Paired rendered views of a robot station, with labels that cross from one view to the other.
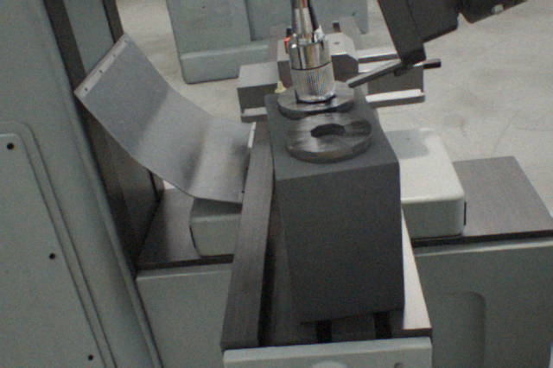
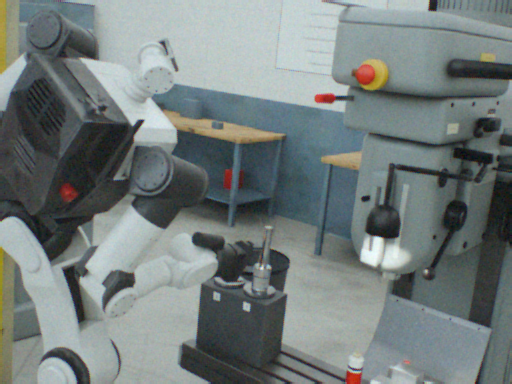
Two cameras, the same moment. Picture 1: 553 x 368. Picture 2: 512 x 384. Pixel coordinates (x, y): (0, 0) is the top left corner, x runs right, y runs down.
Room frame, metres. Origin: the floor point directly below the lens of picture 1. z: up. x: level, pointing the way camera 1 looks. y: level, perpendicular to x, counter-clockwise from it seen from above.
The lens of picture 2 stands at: (1.49, -1.57, 1.81)
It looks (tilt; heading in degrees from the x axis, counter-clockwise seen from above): 13 degrees down; 120
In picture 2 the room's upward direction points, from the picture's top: 6 degrees clockwise
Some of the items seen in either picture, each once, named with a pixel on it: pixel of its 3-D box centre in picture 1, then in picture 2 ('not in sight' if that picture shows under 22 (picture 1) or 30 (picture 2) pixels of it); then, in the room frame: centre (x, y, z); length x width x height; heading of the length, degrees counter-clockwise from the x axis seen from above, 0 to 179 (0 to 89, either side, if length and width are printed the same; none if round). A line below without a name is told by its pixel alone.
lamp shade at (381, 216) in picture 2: not in sight; (383, 219); (1.05, -0.27, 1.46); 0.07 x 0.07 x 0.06
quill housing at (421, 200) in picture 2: not in sight; (403, 200); (1.03, -0.08, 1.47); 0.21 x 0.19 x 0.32; 174
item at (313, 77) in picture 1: (311, 70); (260, 278); (0.65, -0.06, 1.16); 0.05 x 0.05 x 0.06
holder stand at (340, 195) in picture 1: (329, 189); (241, 316); (0.60, -0.06, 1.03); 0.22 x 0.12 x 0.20; 0
